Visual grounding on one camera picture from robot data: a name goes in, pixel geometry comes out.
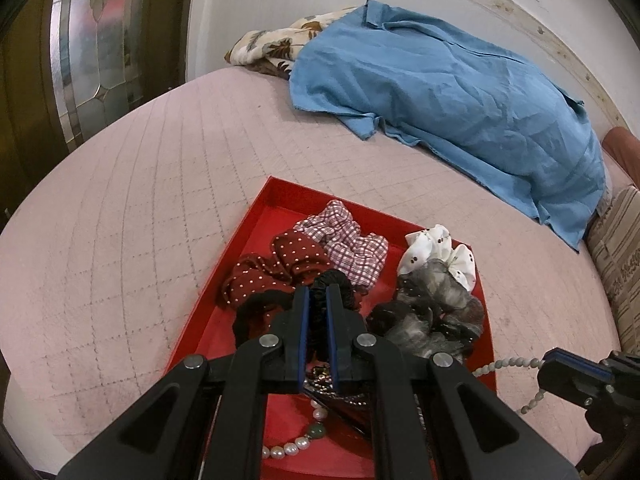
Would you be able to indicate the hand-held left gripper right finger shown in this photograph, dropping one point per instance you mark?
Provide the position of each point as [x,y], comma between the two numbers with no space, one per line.
[332,340]

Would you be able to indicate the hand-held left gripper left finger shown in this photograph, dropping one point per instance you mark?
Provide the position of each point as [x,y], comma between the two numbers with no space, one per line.
[303,340]

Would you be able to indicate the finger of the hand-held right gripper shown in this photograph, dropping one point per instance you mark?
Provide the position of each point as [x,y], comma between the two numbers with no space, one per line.
[567,377]

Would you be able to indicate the black scrunchie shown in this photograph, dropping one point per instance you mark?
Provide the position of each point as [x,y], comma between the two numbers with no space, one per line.
[255,310]

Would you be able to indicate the red polka dot scrunchie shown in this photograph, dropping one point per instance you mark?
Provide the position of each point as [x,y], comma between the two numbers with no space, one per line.
[290,255]

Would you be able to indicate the grey sheer scrunchie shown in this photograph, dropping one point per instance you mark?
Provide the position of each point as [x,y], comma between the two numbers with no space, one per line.
[430,310]

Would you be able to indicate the red tray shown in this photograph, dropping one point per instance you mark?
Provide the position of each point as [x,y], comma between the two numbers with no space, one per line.
[280,210]

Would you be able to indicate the dark beaded jewelry pile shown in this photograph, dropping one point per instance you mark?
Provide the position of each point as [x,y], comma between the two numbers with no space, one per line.
[322,378]

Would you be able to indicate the pink plaid scrunchie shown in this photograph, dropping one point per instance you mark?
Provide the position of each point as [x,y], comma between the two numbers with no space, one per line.
[350,250]

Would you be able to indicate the striped cushion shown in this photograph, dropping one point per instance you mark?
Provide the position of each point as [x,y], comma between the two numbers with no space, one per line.
[620,260]

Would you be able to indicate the white dotted scrunchie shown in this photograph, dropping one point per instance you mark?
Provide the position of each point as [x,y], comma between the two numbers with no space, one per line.
[430,245]

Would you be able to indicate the pink quilted bed cover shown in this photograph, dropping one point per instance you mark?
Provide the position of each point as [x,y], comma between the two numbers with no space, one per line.
[125,235]

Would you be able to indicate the pink pillow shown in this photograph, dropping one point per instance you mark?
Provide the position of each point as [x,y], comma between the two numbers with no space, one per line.
[622,150]

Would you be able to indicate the blue cloth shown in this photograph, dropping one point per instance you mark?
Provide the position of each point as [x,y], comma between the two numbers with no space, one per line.
[450,100]

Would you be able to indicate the floral cloth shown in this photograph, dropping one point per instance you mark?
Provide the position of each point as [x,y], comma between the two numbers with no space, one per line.
[270,47]

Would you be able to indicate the wooden door with glass panel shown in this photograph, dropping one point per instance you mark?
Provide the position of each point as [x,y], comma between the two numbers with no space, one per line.
[95,35]

